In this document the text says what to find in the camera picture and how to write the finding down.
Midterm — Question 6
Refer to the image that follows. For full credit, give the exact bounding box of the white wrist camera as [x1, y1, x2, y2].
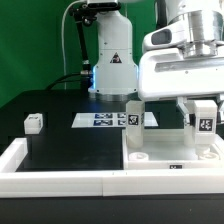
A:
[142, 21, 187, 53]

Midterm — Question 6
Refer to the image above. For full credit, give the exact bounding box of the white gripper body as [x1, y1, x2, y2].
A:
[138, 46, 224, 101]

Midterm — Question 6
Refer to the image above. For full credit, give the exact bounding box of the white square tabletop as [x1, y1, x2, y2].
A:
[122, 129, 224, 170]

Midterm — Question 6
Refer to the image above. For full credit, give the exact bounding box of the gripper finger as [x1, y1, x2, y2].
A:
[216, 94, 224, 124]
[176, 97, 195, 126]

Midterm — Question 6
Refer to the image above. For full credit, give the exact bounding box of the white cable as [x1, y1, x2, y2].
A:
[60, 0, 88, 90]

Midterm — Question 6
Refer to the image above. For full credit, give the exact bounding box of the white U-shaped obstacle fence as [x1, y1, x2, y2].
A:
[0, 138, 224, 198]

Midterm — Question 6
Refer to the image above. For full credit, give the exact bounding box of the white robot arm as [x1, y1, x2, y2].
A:
[87, 0, 224, 102]

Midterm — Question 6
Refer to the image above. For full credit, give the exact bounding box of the white sheet with fiducial markers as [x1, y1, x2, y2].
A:
[71, 112, 159, 129]

